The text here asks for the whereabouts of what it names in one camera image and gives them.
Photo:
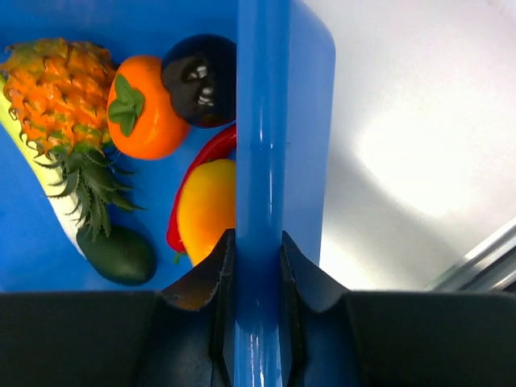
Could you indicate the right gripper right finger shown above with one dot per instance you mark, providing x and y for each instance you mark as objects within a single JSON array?
[{"x": 332, "y": 336}]

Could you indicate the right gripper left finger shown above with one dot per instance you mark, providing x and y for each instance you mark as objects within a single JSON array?
[{"x": 180, "y": 336}]

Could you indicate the yellow mango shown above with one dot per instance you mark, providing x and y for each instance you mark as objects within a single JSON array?
[{"x": 206, "y": 207}]

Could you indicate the red chili pepper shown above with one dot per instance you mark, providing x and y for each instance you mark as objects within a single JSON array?
[{"x": 220, "y": 146}]

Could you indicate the blue plastic tray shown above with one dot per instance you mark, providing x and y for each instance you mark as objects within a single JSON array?
[{"x": 284, "y": 82}]

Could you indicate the green cucumber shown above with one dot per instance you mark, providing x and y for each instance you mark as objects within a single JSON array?
[{"x": 124, "y": 257}]

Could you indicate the green celery stalk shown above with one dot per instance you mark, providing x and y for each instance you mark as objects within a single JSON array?
[{"x": 65, "y": 208}]

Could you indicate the orange persimmon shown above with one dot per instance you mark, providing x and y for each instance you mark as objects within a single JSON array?
[{"x": 141, "y": 121}]

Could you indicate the dark purple fruit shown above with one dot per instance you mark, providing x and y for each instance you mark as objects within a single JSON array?
[{"x": 199, "y": 72}]

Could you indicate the orange toy pineapple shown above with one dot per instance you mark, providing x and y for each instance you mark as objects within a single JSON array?
[{"x": 54, "y": 95}]

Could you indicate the aluminium mounting rail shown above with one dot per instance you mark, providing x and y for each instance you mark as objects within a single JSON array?
[{"x": 487, "y": 267}]

